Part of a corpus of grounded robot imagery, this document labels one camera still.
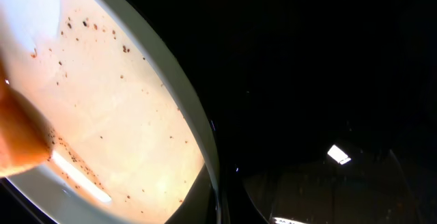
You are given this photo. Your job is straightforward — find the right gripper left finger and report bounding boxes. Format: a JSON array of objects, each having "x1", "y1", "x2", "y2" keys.
[{"x1": 167, "y1": 166, "x2": 217, "y2": 224}]

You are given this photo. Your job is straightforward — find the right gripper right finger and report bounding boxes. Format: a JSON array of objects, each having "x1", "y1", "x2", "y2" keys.
[{"x1": 221, "y1": 174, "x2": 268, "y2": 224}]

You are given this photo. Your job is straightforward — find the light blue plate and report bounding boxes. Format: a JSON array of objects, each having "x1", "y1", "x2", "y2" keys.
[{"x1": 1, "y1": 0, "x2": 222, "y2": 223}]

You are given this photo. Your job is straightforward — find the black round tray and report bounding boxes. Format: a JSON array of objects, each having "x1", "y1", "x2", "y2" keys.
[{"x1": 0, "y1": 0, "x2": 437, "y2": 224}]

